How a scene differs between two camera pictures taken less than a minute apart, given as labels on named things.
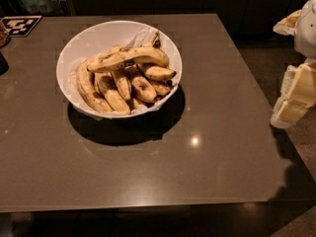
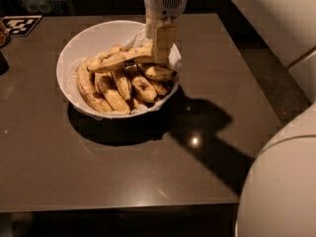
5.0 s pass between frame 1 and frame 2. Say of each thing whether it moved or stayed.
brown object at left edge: stayed
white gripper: moved
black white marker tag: stayed
